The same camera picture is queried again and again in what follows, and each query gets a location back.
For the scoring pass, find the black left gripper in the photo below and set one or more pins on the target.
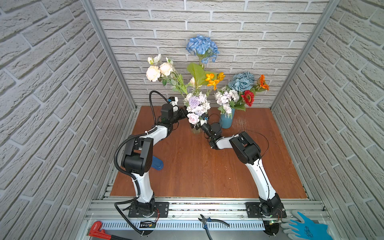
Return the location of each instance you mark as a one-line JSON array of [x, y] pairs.
[[182, 111]]

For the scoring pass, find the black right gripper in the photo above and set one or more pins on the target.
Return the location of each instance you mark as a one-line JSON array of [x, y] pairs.
[[200, 125]]

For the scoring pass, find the small pink white bouquet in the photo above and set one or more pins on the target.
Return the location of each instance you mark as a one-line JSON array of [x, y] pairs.
[[197, 107]]

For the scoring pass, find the teal ceramic vase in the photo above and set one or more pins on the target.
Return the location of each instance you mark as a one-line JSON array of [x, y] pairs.
[[227, 120]]

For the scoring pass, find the pink white mixed bouquet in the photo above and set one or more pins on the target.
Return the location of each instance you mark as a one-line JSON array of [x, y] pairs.
[[226, 98]]

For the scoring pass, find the peach rose stem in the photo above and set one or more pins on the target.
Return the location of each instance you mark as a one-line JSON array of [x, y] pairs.
[[167, 74]]

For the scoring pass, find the small yellow orange flower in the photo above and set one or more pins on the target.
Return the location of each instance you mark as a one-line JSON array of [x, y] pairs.
[[213, 80]]

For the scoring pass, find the red carnation flower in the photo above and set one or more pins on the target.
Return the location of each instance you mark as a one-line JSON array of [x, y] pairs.
[[246, 98]]

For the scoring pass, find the light blue rose bouquet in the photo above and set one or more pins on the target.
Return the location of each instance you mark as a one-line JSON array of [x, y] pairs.
[[242, 82]]

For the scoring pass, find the cream white flower stem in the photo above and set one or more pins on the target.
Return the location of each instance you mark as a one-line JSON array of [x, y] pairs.
[[157, 60]]

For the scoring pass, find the dark blue hydrangea flower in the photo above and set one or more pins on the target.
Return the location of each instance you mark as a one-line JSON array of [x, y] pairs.
[[206, 50]]

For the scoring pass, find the orange gerbera flower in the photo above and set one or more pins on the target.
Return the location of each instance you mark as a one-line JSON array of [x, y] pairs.
[[260, 85]]

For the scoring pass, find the clear glass vase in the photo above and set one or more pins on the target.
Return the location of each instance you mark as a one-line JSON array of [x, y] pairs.
[[196, 129]]

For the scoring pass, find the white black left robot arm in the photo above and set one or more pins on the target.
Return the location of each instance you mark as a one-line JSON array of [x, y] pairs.
[[138, 156]]

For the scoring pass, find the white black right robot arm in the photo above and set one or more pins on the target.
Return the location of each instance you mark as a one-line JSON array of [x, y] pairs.
[[249, 153]]

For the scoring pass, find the red clamp tool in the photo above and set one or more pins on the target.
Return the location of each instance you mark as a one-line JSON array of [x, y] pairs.
[[96, 231]]

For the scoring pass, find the white blue work glove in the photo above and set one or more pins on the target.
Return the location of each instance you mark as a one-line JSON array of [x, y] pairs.
[[304, 228]]

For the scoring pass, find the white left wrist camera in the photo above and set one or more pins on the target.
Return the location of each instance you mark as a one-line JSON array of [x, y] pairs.
[[174, 102]]

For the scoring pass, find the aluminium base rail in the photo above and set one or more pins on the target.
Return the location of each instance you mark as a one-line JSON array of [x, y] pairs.
[[182, 214]]

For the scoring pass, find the aluminium left corner post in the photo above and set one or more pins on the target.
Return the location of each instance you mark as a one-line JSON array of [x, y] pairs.
[[97, 24]]

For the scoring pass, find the aluminium corner post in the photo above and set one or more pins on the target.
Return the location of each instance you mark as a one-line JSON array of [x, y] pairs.
[[97, 24], [323, 20]]

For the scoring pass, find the aluminium right corner post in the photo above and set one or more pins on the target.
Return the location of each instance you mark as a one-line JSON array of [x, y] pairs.
[[323, 20]]

